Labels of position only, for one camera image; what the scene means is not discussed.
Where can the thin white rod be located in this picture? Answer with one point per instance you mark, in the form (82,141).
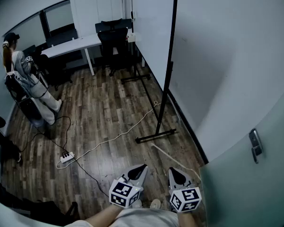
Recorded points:
(170,158)

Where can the person's right shoe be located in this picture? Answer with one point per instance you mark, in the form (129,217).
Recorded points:
(155,203)

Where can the frosted glass door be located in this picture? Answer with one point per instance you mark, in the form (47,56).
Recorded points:
(246,193)

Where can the dark desk divider panel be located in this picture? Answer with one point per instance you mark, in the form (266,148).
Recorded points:
(99,27)
(61,38)

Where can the person's left forearm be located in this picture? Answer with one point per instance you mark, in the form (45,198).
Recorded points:
(104,215)

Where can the person's right forearm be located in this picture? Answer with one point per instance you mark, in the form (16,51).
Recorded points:
(185,220)

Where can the black office chair with headrest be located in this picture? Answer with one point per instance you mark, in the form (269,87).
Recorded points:
(112,44)

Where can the white desk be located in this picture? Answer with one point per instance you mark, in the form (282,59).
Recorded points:
(71,45)

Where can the small white box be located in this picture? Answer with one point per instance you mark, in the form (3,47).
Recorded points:
(131,37)

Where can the person's left shoe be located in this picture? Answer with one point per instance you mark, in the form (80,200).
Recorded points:
(137,203)

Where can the person's shoe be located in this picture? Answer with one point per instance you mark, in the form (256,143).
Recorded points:
(137,203)
(155,203)

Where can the person's light t-shirt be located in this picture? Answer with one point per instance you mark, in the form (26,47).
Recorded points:
(144,219)

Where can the glass window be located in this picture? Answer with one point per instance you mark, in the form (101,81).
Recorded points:
(26,27)

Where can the white power strip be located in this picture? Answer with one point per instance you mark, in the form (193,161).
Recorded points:
(66,157)

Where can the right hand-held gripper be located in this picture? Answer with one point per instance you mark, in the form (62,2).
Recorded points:
(185,200)

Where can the whiteboard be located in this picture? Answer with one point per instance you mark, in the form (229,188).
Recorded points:
(151,32)

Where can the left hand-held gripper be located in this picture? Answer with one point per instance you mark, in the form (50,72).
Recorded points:
(123,193)

